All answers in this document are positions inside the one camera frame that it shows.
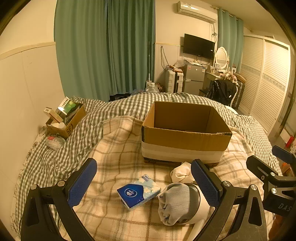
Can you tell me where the white cloth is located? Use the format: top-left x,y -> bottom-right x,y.
171,162 -> 197,184

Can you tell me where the clear plastic bag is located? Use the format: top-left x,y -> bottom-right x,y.
45,135 -> 67,150

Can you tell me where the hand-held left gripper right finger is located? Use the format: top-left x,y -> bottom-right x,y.
191,159 -> 269,241

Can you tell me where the grey knitted sock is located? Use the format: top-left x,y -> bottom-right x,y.
158,183 -> 200,226

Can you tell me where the white air conditioner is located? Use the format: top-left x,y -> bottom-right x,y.
177,1 -> 218,23

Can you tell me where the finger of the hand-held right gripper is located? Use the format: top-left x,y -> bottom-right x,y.
272,145 -> 296,164
246,155 -> 279,184

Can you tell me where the white suitcase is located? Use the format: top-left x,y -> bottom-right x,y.
164,69 -> 184,94

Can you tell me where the beige plaid blanket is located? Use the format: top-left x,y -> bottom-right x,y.
53,115 -> 282,241

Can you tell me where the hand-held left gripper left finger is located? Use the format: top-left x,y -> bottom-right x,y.
20,158 -> 97,241

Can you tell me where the narrow green curtain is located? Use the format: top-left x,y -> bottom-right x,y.
217,8 -> 245,75

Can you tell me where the black bag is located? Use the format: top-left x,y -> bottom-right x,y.
109,93 -> 131,102

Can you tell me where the grey small fridge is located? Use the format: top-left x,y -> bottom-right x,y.
182,63 -> 207,96

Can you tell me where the black jacket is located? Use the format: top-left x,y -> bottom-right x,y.
205,79 -> 238,104

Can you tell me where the white cup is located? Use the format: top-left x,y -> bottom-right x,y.
183,183 -> 214,225

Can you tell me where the large cardboard box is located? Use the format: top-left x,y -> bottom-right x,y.
142,101 -> 233,167

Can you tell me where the red fire extinguisher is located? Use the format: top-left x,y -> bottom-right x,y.
285,135 -> 296,149

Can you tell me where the small cardboard box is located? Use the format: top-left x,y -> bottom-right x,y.
46,102 -> 87,140

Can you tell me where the black wall television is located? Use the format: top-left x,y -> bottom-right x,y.
183,33 -> 215,59

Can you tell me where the blue floral tissue pack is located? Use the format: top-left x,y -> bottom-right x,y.
117,174 -> 162,210

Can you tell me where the white oval mirror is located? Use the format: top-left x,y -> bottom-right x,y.
214,47 -> 230,70

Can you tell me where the white dressing table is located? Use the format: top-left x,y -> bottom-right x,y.
203,70 -> 232,93

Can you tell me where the green ball pack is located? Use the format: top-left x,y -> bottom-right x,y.
63,100 -> 77,114

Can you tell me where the white ribbed packet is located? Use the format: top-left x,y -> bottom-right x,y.
58,97 -> 70,112

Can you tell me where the white mop pole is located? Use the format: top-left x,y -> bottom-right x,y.
147,41 -> 153,85

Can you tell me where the brown suitcase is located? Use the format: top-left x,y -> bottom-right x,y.
231,73 -> 246,110

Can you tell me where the wide green curtain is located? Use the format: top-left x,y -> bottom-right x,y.
54,0 -> 156,102

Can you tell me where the white louvred wardrobe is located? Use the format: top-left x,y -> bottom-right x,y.
238,35 -> 292,133

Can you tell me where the large clear water bottle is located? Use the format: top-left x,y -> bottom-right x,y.
145,81 -> 161,94

